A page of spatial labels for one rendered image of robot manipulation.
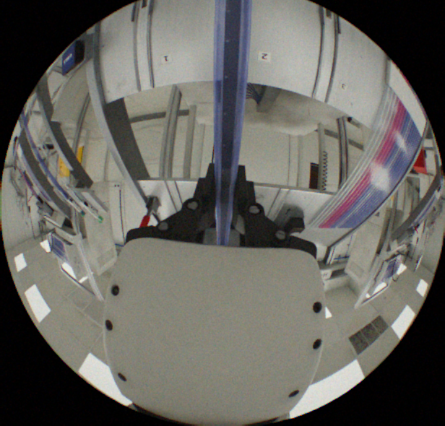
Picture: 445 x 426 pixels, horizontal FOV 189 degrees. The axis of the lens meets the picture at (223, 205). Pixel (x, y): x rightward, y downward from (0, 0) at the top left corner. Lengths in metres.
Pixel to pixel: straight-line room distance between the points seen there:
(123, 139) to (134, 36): 0.19
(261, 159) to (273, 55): 1.89
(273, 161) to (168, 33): 1.98
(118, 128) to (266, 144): 1.93
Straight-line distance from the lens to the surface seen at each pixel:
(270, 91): 0.54
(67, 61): 0.28
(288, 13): 0.22
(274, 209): 0.35
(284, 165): 2.11
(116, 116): 0.29
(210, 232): 0.40
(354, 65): 0.25
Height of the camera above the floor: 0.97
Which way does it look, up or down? 10 degrees up
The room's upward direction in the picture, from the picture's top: 176 degrees counter-clockwise
